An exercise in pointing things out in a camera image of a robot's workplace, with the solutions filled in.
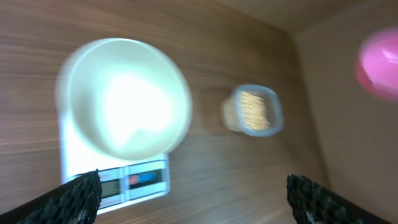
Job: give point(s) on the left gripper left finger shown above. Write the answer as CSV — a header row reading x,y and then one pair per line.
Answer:
x,y
77,201

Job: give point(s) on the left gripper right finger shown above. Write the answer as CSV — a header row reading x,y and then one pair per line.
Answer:
x,y
312,203

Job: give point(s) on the pink plastic measuring scoop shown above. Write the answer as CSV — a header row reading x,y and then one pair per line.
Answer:
x,y
376,66

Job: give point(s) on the white digital kitchen scale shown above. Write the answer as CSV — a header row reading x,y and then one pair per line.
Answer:
x,y
124,183

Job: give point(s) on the white bowl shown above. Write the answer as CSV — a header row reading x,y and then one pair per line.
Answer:
x,y
126,99

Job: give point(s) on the clear plastic container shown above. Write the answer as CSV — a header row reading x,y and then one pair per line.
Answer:
x,y
274,110

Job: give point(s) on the soybeans in container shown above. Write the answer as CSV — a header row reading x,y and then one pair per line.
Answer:
x,y
245,112

